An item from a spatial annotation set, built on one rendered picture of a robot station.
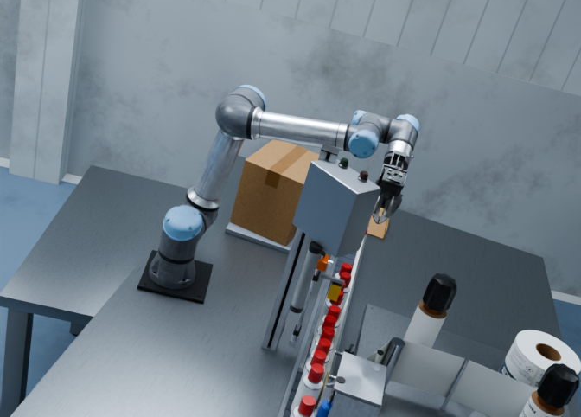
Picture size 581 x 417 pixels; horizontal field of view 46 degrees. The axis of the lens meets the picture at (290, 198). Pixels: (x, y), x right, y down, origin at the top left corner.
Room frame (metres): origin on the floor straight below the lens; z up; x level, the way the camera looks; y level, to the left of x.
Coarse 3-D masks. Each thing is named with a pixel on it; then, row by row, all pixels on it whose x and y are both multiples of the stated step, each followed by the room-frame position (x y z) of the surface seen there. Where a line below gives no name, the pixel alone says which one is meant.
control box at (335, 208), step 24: (312, 168) 1.57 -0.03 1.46; (336, 168) 1.58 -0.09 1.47; (312, 192) 1.55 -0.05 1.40; (336, 192) 1.50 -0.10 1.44; (360, 192) 1.48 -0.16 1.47; (312, 216) 1.54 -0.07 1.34; (336, 216) 1.49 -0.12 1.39; (360, 216) 1.50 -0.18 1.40; (336, 240) 1.47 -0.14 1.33; (360, 240) 1.53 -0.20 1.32
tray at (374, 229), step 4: (380, 208) 2.75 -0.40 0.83; (384, 208) 2.77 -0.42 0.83; (380, 212) 2.72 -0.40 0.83; (372, 216) 2.66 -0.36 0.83; (372, 220) 2.62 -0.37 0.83; (388, 220) 2.60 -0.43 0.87; (368, 224) 2.57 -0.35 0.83; (372, 224) 2.58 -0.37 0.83; (376, 224) 2.59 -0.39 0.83; (380, 224) 2.61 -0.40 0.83; (384, 224) 2.62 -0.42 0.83; (368, 228) 2.54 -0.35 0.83; (372, 228) 2.54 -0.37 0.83; (376, 228) 2.56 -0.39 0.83; (380, 228) 2.57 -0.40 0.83; (384, 228) 2.58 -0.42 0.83; (368, 232) 2.51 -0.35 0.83; (372, 232) 2.51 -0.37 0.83; (376, 232) 2.53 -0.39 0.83; (380, 232) 2.54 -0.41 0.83; (384, 232) 2.54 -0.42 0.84; (376, 236) 2.49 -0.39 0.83; (380, 236) 2.50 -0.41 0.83; (384, 236) 2.49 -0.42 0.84
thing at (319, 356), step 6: (318, 354) 1.34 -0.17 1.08; (324, 354) 1.34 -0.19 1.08; (312, 360) 1.33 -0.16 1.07; (318, 360) 1.32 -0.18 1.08; (324, 360) 1.33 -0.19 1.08; (306, 366) 1.33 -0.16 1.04; (306, 372) 1.32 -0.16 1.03; (324, 372) 1.33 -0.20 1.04; (300, 384) 1.33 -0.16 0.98; (294, 402) 1.33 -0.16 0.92
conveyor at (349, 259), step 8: (344, 256) 2.18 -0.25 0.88; (352, 256) 2.20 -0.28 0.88; (336, 264) 2.11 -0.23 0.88; (352, 264) 2.14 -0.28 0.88; (336, 272) 2.06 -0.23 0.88; (328, 288) 1.94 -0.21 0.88; (296, 376) 1.47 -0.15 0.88; (296, 384) 1.44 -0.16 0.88; (296, 392) 1.41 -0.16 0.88; (288, 400) 1.37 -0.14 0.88; (288, 408) 1.34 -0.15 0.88; (288, 416) 1.32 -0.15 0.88
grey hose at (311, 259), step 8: (312, 248) 1.49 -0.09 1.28; (320, 248) 1.49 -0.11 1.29; (312, 256) 1.49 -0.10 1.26; (304, 264) 1.50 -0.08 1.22; (312, 264) 1.49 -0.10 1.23; (304, 272) 1.49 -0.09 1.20; (312, 272) 1.49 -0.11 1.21; (304, 280) 1.49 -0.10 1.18; (296, 288) 1.50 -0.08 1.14; (304, 288) 1.49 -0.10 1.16; (296, 296) 1.49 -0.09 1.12; (304, 296) 1.49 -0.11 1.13; (296, 304) 1.49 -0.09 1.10; (296, 312) 1.49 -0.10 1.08
